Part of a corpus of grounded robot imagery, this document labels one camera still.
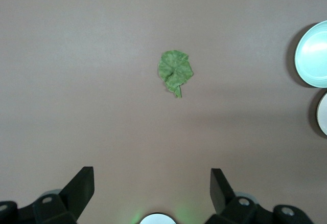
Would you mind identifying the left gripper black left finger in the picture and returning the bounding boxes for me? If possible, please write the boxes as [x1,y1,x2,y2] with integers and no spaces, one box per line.
[32,166,96,224]

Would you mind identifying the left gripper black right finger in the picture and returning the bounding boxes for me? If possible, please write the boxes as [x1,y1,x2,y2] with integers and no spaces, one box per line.
[204,168,259,224]

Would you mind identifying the green lettuce leaf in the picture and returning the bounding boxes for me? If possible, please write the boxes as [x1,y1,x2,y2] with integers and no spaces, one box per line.
[157,50,194,99]

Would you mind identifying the beige plate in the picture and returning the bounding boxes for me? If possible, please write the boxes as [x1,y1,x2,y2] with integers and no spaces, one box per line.
[316,91,327,136]

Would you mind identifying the pale green plate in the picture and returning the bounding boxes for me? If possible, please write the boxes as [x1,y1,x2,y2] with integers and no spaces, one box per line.
[294,20,327,89]

